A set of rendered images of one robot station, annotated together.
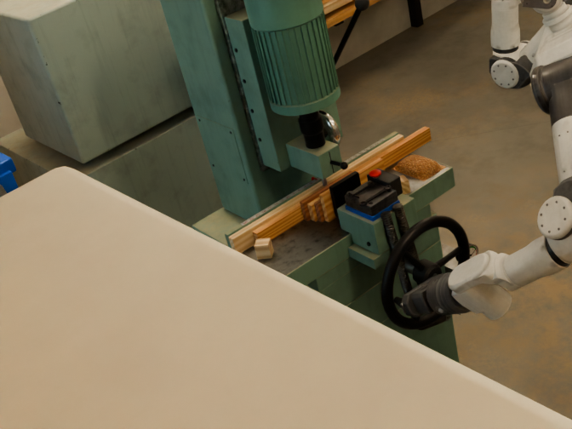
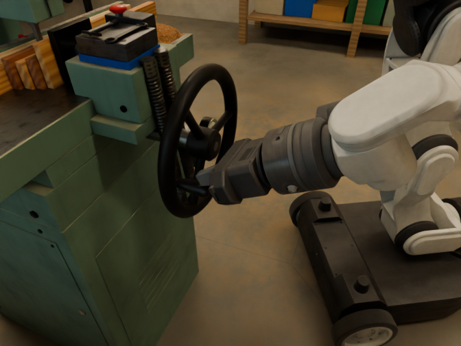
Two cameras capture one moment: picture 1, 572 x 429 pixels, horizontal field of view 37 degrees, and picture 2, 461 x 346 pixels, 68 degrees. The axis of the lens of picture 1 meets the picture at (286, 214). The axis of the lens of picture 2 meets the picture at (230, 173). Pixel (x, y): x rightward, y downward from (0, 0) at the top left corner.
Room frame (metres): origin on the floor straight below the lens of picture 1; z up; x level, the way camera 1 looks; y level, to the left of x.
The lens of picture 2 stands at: (1.18, -0.02, 1.18)
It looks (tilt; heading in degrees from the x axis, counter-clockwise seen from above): 40 degrees down; 324
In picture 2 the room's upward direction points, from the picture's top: straight up
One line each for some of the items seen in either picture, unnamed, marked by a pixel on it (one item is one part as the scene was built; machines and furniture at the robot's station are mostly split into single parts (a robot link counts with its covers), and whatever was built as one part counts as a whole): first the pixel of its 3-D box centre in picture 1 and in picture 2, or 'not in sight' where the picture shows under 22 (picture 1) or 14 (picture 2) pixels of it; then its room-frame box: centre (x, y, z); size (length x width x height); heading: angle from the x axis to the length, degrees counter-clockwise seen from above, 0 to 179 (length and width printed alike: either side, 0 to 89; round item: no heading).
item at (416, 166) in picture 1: (417, 163); (154, 29); (1.98, -0.38, 0.91); 0.12 x 0.09 x 0.03; 31
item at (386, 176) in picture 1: (375, 192); (123, 35); (1.76, -0.22, 0.99); 0.13 x 0.11 x 0.06; 121
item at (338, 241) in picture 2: not in sight; (403, 239); (1.45, -1.00, 0.19); 0.64 x 0.52 x 0.33; 61
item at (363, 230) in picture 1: (378, 218); (128, 77); (1.76, -0.22, 0.91); 0.15 x 0.14 x 0.09; 121
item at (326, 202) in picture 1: (354, 189); (85, 47); (1.88, -0.19, 0.94); 0.21 x 0.01 x 0.08; 121
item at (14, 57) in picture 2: (329, 195); (49, 57); (1.91, -0.12, 0.93); 0.18 x 0.02 x 0.06; 121
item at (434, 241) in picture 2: not in sight; (420, 222); (1.43, -1.03, 0.28); 0.21 x 0.20 x 0.13; 61
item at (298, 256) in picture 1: (358, 223); (97, 91); (1.83, -0.17, 0.87); 0.61 x 0.30 x 0.06; 121
